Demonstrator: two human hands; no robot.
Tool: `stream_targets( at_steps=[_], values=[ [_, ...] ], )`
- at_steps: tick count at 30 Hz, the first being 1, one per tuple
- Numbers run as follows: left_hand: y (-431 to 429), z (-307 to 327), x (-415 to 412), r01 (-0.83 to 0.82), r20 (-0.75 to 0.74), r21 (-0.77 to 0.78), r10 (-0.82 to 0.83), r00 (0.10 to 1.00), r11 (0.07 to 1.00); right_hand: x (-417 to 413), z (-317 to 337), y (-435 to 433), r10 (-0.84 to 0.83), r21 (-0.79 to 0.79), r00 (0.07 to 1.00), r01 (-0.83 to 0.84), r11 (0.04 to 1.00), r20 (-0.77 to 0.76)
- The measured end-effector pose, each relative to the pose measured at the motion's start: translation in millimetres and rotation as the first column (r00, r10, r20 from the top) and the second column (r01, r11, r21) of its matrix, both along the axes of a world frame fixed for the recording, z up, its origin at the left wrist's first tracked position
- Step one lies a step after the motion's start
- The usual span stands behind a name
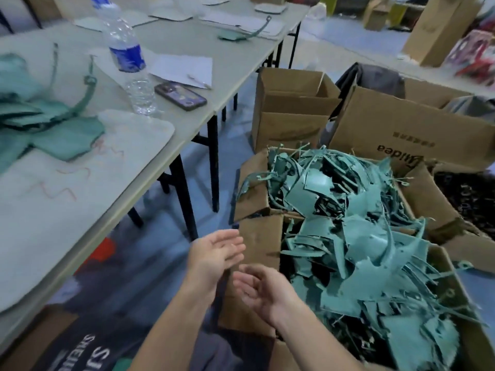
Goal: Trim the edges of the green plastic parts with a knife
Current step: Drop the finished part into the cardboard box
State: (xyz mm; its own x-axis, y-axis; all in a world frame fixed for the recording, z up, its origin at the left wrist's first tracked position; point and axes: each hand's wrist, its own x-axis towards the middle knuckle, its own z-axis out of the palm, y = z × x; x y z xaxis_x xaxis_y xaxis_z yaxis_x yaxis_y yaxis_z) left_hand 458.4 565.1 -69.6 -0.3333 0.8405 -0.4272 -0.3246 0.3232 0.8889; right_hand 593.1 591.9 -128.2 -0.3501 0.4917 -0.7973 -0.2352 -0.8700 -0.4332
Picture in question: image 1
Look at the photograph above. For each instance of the white foam sheet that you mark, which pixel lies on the white foam sheet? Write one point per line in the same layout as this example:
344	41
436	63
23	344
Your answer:
77	197

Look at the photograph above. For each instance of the white paper sheet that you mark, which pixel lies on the white paper sheet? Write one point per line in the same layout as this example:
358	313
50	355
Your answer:
182	69

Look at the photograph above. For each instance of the dark grey jacket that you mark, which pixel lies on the dark grey jacket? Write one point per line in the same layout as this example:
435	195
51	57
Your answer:
375	79

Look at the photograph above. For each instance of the printed brown cardboard box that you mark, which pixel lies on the printed brown cardboard box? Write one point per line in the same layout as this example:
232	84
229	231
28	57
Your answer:
402	131

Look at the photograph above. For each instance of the person's left hand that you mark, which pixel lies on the person's left hand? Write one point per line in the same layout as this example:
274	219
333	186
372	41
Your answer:
213	259

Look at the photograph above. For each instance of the black smartphone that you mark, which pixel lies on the black smartphone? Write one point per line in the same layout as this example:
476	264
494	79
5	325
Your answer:
180	95

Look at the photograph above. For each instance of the clear blue-label water bottle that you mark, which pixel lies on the clear blue-label water bottle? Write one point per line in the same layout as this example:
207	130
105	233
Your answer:
124	54

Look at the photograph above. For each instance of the pile of green plastic parts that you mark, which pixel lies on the pile of green plastic parts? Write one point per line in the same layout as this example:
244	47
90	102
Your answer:
62	139

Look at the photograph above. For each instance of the black metal table legs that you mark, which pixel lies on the black metal table legs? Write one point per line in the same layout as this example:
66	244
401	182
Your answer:
182	185

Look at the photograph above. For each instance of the small cardboard box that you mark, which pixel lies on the small cardboard box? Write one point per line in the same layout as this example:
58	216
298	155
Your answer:
290	127

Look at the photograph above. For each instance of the person's left forearm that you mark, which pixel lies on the person's left forearm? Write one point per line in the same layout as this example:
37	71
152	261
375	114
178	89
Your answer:
174	332

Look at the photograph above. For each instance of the box of green parts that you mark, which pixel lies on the box of green parts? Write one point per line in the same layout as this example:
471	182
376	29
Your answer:
259	239

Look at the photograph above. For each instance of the tall plain cardboard box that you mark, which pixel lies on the tall plain cardboard box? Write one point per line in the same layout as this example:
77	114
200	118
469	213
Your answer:
441	27

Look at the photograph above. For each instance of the box of black small parts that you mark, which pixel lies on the box of black small parts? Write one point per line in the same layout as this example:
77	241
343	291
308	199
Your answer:
464	201

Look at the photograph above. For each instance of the person's right hand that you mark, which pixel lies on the person's right hand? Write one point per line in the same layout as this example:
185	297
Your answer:
267	293

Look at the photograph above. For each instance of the person's right forearm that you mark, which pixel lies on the person's right forearm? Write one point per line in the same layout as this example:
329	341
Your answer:
317	344

